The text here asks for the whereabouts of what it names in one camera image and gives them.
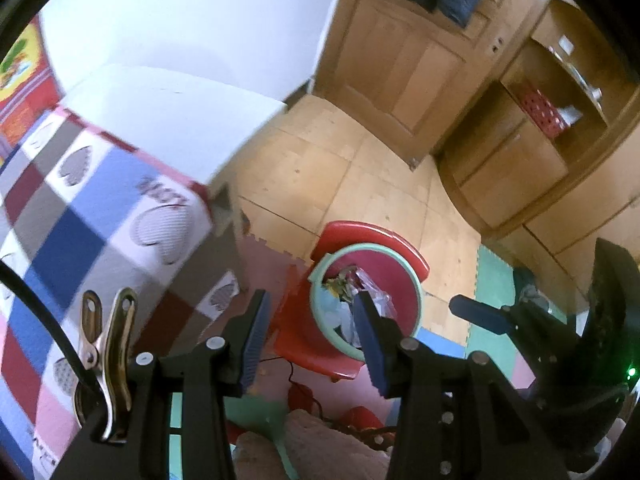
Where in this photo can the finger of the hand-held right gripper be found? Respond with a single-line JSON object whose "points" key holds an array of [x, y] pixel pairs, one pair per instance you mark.
{"points": [[477, 312]]}

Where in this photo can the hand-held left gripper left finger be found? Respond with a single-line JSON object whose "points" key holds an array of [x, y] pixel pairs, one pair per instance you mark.
{"points": [[252, 335]]}

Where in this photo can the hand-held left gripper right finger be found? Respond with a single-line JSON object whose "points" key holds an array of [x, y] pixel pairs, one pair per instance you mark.
{"points": [[370, 345]]}

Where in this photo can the light blue face mask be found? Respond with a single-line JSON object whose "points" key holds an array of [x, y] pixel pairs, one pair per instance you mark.
{"points": [[335, 312]]}

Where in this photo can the red basin green rim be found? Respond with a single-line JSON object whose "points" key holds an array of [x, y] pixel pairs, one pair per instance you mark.
{"points": [[405, 300]]}

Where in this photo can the clear plastic bag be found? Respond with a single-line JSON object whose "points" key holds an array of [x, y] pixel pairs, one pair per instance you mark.
{"points": [[375, 285]]}

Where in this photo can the colourful foam mat tiles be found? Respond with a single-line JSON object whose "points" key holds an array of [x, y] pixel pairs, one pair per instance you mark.
{"points": [[492, 270]]}

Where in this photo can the red plastic stool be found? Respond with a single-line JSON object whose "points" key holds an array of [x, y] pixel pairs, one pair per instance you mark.
{"points": [[360, 232]]}

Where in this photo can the beige fleece clothing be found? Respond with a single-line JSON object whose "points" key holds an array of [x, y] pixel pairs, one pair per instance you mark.
{"points": [[325, 450]]}

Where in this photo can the metal spring clip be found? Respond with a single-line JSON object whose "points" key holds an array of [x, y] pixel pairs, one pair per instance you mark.
{"points": [[117, 350]]}

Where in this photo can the wooden cabinet unit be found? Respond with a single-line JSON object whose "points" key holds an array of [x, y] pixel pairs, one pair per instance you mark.
{"points": [[510, 175]]}

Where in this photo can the metal door bolt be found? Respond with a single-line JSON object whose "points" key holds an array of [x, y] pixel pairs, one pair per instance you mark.
{"points": [[413, 163]]}

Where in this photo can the checkered heart blanket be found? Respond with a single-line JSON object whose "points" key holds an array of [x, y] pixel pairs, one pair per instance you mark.
{"points": [[75, 240]]}

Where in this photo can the red perforated basket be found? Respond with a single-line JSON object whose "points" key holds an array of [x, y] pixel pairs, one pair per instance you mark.
{"points": [[540, 107]]}

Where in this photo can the wooden door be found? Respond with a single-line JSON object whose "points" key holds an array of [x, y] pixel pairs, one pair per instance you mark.
{"points": [[410, 85]]}

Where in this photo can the red yellow floral wall cloth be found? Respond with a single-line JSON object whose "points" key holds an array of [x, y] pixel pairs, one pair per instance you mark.
{"points": [[25, 85]]}

